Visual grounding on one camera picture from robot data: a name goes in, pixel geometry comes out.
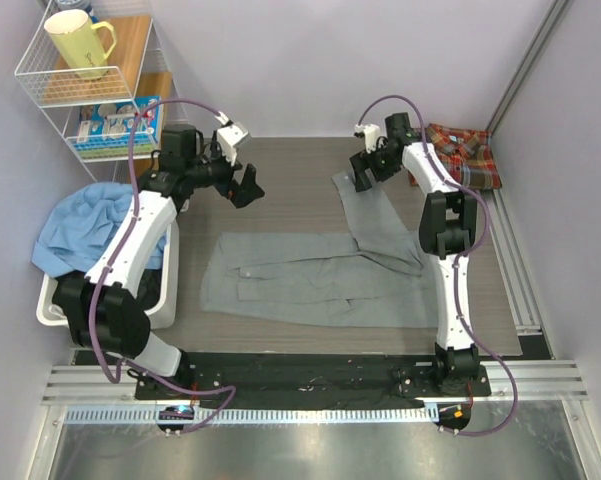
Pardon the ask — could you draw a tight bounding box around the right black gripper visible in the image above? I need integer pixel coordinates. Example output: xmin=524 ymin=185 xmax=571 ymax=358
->
xmin=350 ymin=140 xmax=401 ymax=192

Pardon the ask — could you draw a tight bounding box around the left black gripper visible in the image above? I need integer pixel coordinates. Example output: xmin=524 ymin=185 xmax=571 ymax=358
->
xmin=186 ymin=140 xmax=264 ymax=208

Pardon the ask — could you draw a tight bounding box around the grey long sleeve shirt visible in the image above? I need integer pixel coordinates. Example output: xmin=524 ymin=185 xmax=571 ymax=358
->
xmin=200 ymin=172 xmax=438 ymax=329

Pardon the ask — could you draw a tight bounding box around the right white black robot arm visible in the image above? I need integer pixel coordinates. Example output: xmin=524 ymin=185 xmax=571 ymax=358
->
xmin=350 ymin=113 xmax=491 ymax=397

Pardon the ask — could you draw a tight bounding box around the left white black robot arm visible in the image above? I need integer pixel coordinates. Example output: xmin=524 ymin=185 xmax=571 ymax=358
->
xmin=53 ymin=122 xmax=265 ymax=399

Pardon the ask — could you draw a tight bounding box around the folded plaid shirt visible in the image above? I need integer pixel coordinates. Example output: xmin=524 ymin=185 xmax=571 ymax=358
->
xmin=425 ymin=123 xmax=502 ymax=190

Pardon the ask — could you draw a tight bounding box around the black garment in bin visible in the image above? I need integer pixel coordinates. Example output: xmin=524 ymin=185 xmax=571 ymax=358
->
xmin=136 ymin=269 xmax=162 ymax=310

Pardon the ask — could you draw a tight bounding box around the white plastic laundry bin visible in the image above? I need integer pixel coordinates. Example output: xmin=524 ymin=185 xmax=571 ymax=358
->
xmin=36 ymin=190 xmax=180 ymax=329

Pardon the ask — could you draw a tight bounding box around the blue picture box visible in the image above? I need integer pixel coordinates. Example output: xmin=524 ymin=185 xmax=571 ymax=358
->
xmin=70 ymin=96 xmax=164 ymax=158

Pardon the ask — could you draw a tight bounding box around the light blue shirt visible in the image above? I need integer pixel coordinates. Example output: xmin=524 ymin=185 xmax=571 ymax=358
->
xmin=31 ymin=181 xmax=169 ymax=279

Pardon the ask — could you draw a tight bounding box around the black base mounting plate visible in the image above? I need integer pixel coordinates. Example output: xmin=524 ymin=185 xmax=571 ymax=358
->
xmin=133 ymin=351 xmax=492 ymax=412

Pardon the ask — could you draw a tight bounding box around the yellow mug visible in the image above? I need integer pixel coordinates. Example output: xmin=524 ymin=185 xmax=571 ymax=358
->
xmin=43 ymin=9 xmax=118 ymax=80

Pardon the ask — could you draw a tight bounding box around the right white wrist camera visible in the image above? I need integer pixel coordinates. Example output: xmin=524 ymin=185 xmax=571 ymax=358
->
xmin=354 ymin=124 xmax=381 ymax=153

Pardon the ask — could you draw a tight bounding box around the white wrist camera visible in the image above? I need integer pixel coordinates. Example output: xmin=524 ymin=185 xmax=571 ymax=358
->
xmin=354 ymin=124 xmax=381 ymax=153
xmin=215 ymin=111 xmax=251 ymax=166

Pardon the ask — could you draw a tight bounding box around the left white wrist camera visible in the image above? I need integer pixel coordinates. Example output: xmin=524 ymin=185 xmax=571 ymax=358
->
xmin=215 ymin=111 xmax=251 ymax=166

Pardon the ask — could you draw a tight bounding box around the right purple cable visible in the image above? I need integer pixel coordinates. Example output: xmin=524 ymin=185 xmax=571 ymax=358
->
xmin=357 ymin=93 xmax=519 ymax=440

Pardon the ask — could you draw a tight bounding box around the purple cable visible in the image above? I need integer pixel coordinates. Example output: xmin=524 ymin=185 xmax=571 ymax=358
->
xmin=357 ymin=93 xmax=519 ymax=440
xmin=89 ymin=98 xmax=237 ymax=436

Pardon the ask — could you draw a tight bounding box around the white wire shelf rack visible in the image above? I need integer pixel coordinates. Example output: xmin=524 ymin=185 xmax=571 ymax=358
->
xmin=15 ymin=1 xmax=177 ymax=182

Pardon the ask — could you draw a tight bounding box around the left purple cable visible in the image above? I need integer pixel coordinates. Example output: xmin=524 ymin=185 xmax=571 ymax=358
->
xmin=89 ymin=98 xmax=237 ymax=436

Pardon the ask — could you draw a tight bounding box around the aluminium rail frame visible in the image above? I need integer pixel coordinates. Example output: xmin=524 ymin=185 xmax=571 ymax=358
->
xmin=27 ymin=185 xmax=601 ymax=479

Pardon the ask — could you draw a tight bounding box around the aluminium corner post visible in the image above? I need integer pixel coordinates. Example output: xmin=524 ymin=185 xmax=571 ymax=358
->
xmin=486 ymin=0 xmax=573 ymax=134

